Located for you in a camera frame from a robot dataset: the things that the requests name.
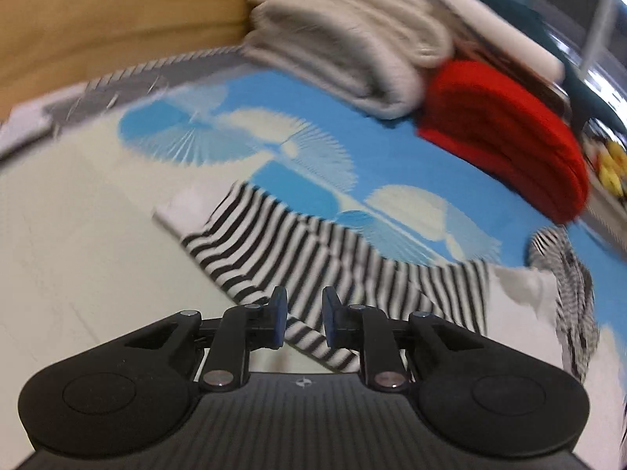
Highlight black white striped garment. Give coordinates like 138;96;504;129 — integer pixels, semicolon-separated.
182;183;488;372

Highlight white cloth garment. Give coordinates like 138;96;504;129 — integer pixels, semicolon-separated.
486;264;563;368

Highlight blue white patterned bedsheet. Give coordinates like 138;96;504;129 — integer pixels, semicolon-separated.
0;69;627;461

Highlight folded red blanket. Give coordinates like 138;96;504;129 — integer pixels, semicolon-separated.
417;61;590;224

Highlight grey striped mattress edge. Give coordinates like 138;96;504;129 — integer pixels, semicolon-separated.
1;46;257;161

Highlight folded cream white blanket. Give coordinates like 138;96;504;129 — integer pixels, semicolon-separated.
243;0;455;120

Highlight yellow plush toy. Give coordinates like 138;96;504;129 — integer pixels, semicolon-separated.
594;140;626;201

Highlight dark teal plush toy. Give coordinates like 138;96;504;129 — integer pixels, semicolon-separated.
479;0;626;136

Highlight white folded pillow cloth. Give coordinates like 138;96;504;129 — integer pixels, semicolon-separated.
441;0;564;84

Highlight wooden bed frame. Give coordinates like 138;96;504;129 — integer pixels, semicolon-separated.
1;0;249;115

